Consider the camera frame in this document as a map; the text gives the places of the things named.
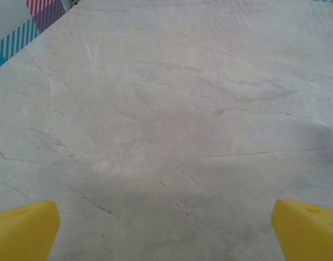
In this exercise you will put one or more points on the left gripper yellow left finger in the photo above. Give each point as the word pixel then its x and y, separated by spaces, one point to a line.
pixel 22 233

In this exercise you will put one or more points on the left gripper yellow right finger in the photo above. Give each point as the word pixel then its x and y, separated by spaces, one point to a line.
pixel 310 236

